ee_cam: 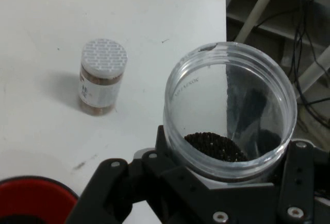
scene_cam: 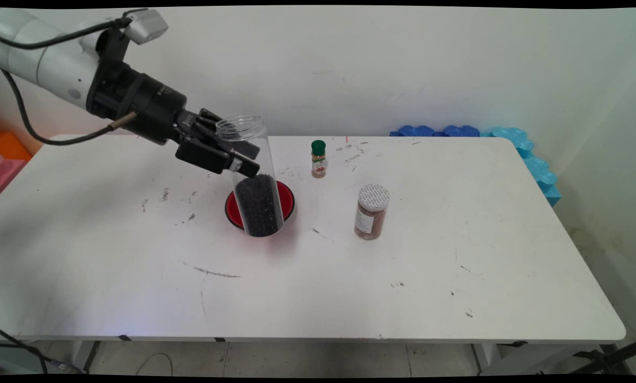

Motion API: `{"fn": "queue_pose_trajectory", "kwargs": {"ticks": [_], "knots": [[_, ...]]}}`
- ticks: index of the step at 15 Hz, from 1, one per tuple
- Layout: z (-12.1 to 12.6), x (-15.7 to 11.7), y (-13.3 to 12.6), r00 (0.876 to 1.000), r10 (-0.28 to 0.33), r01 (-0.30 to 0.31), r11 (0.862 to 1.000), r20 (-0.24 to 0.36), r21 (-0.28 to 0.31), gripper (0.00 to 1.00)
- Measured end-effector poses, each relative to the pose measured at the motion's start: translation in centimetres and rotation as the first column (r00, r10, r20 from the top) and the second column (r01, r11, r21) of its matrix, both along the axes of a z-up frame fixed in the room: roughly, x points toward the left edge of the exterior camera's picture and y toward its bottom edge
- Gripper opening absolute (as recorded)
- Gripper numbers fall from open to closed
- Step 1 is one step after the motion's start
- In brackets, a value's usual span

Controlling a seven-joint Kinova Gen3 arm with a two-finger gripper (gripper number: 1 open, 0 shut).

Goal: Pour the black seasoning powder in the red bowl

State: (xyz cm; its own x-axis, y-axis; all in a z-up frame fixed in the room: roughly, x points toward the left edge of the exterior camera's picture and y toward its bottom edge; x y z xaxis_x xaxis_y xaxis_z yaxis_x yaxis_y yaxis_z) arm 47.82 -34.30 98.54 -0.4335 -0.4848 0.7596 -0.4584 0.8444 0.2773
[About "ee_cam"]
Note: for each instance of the white table leg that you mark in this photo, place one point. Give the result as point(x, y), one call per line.
point(257, 7)

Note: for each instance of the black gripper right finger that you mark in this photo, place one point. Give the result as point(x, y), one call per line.
point(299, 177)

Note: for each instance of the clear jar with black seeds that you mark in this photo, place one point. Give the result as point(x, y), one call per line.
point(216, 149)

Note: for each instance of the red bowl with black seeds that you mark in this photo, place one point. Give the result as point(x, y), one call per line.
point(31, 195)

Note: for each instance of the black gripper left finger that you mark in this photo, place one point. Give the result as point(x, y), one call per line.
point(113, 182)

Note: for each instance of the brown spice jar patterned lid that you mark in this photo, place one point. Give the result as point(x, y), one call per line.
point(104, 54)

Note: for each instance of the white metal pole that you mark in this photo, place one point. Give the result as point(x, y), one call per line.
point(315, 72)

